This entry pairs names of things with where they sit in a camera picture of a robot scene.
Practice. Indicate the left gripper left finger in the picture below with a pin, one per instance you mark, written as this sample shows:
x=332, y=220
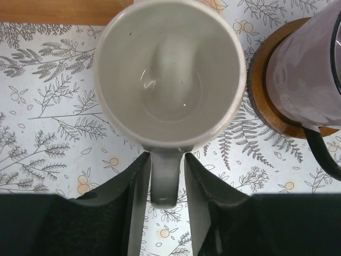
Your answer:
x=107, y=220

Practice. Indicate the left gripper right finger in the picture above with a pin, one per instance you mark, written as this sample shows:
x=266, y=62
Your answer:
x=225, y=221

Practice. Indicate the light brown wooden coaster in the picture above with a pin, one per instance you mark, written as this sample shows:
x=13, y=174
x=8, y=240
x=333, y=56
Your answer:
x=256, y=81

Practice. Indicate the cream speckled mug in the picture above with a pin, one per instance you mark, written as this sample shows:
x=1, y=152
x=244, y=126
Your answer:
x=170, y=76

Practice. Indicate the purple glass mug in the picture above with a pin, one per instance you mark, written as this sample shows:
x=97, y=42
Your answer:
x=303, y=80

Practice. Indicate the floral tablecloth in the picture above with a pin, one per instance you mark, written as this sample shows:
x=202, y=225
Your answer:
x=55, y=138

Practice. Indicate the orange wooden divided box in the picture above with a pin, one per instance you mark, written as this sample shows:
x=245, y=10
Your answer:
x=67, y=12

